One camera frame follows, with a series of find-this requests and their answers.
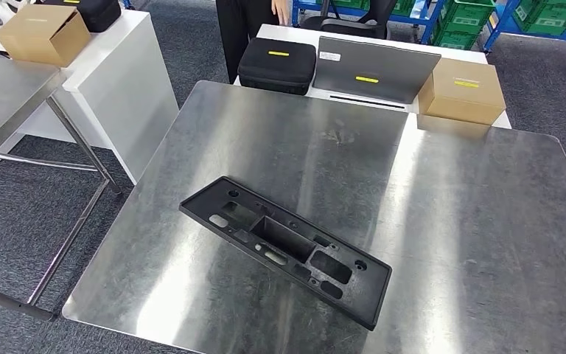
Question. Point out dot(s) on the green plastic crate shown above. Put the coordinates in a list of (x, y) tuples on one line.
[(461, 27), (546, 14), (405, 6)]

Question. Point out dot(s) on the black zip case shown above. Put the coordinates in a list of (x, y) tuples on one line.
[(275, 68), (92, 14)]

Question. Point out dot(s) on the stainless steel table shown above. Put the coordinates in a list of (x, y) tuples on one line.
[(0, 97)]

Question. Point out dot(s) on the blue metal shelf rack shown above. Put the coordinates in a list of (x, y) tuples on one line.
[(410, 20), (546, 35)]

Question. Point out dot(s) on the black plastic mounting plate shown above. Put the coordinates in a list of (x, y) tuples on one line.
[(366, 298)]

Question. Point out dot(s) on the brown cardboard box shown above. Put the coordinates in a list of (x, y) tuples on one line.
[(458, 93), (43, 34)]

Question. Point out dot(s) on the person's hand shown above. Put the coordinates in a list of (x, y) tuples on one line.
[(282, 10)]

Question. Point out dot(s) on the stainless steel workbench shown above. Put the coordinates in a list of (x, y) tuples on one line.
[(312, 137)]

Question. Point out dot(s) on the grey flat panel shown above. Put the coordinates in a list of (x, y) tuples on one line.
[(376, 63)]

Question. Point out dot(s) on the black office chair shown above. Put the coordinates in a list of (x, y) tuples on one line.
[(351, 27)]

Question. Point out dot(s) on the white desk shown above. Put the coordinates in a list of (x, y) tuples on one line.
[(117, 97), (293, 33)]

